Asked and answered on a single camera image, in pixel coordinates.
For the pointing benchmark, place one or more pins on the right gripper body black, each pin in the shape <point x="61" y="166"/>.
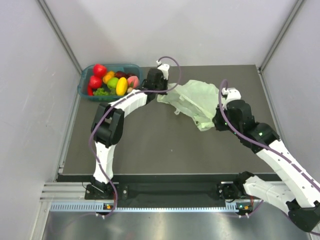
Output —
<point x="221" y="123"/>

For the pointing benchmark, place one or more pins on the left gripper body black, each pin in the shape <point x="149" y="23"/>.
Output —
<point x="162" y="84"/>

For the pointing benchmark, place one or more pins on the light green plastic bag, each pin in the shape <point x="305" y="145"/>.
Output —
<point x="196" y="99"/>

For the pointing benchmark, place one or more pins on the yellow fake mango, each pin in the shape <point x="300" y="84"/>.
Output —
<point x="122" y="86"/>

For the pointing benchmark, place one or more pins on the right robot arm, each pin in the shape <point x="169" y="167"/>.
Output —
<point x="299" y="195"/>

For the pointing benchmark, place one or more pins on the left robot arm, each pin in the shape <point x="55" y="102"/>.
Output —
<point x="108" y="127"/>

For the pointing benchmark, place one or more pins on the pink fake peach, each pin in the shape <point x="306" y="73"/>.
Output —
<point x="133" y="81"/>

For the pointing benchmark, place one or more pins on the dark maroon fake plum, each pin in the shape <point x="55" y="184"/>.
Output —
<point x="130" y="75"/>

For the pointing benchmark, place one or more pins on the dark red fake fruit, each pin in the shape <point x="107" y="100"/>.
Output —
<point x="120" y="74"/>

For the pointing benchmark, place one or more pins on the green fake apple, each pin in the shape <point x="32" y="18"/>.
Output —
<point x="112" y="83"/>

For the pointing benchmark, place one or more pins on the orange fake fruit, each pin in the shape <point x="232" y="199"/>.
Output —
<point x="109" y="75"/>

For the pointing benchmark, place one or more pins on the green fake grapes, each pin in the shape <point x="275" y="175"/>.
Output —
<point x="100" y="92"/>

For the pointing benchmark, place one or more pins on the upper red fake apple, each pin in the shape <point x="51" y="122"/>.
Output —
<point x="99" y="70"/>

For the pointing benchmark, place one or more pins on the red fake chili pepper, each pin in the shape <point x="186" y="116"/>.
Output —
<point x="89" y="91"/>

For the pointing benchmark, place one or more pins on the teal plastic basket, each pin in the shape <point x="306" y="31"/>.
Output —
<point x="88" y="72"/>

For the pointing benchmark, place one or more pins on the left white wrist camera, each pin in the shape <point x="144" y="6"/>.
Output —
<point x="164" y="68"/>

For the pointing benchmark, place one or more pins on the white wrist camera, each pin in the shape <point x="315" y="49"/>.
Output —
<point x="164" y="68"/>
<point x="229" y="95"/>

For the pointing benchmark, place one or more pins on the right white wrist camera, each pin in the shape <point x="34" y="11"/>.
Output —
<point x="229" y="95"/>

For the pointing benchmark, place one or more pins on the grey slotted cable duct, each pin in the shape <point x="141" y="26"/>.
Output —
<point x="101" y="207"/>

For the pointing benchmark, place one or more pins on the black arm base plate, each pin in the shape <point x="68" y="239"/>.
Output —
<point x="149" y="191"/>

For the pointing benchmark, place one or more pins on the aluminium frame rail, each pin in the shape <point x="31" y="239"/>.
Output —
<point x="62" y="191"/>

